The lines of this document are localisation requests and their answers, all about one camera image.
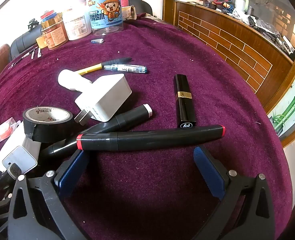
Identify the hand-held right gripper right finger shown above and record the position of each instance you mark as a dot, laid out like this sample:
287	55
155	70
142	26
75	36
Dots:
210	172

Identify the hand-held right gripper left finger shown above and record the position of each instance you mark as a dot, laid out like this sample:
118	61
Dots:
73	172

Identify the grey-capped black marker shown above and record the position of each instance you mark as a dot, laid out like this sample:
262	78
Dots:
8	173

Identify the white charger block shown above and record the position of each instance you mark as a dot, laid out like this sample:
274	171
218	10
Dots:
22	158

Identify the long white device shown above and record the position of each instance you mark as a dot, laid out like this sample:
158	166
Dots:
16	138

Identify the clear plastic case with red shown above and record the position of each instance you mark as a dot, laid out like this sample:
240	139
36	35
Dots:
3	131

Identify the black electrical tape roll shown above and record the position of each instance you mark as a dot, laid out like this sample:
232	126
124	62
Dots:
47	127

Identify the white-capped black marker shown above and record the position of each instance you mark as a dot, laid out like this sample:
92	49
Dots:
117	123

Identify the red-capped black marker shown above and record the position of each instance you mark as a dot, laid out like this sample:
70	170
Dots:
150	138

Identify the black lipstick tube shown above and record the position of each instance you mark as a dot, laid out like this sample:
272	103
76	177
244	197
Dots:
185	100

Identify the white plastic bottle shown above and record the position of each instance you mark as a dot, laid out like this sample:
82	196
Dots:
71	80

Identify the purple tablecloth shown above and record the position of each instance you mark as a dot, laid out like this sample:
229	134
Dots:
157	180

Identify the white pronged power adapter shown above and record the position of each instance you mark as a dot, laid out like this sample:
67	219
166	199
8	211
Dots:
105	97

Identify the yellow and black pen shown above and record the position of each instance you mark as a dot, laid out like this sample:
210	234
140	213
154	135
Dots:
97	66

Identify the dark thin pen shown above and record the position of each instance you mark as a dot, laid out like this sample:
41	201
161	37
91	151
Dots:
16	63

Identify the clear pen with teal tip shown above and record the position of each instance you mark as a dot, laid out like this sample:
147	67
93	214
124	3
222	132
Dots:
125	68

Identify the white pen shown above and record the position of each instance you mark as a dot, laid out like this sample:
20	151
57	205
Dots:
39	52

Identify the small clear tool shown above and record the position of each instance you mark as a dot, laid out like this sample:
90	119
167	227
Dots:
34	53

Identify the wooden brick-pattern counter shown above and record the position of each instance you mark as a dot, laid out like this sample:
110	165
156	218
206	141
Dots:
237	42

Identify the small clear blue capsule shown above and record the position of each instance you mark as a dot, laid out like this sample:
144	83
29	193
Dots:
97	41

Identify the black sofa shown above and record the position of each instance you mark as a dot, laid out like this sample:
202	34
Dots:
25	42

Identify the jar with orange label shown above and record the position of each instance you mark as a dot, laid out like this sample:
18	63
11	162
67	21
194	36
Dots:
55	35

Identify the white plastic jar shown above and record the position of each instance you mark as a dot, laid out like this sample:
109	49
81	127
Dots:
76	25

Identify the black clip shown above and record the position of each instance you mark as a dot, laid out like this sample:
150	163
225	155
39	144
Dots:
33	24

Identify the clear jar with cartoon label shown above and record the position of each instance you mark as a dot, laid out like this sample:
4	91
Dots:
106	12

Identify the paper tube roll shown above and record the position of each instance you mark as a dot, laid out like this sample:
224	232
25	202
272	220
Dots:
130	12

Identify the bamboo wall poster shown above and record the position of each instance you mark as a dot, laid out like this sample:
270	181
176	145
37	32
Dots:
291	110

